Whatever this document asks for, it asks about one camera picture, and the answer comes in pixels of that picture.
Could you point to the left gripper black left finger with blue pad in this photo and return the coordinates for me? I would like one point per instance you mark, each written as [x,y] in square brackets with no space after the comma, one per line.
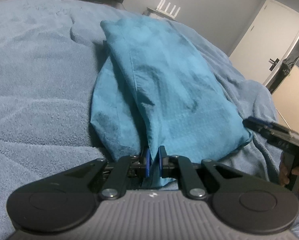
[65,200]

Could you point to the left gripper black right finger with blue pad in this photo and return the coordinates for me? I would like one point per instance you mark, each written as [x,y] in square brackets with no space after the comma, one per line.
[241,201]

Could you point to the teal blue garment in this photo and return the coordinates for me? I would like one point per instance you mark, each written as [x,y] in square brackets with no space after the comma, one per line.
[155,89]

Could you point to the person's right hand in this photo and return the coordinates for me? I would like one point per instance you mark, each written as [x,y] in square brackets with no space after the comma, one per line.
[283,175]

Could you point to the white room door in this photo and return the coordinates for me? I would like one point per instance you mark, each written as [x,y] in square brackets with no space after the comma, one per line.
[268,38]

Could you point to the light blue bed blanket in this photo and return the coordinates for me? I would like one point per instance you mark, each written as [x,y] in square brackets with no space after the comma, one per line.
[51,52]

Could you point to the white wifi router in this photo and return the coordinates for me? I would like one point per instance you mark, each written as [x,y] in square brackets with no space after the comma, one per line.
[168,9]

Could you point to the small white side table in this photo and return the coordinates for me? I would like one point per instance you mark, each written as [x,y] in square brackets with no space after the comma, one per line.
[153,13]

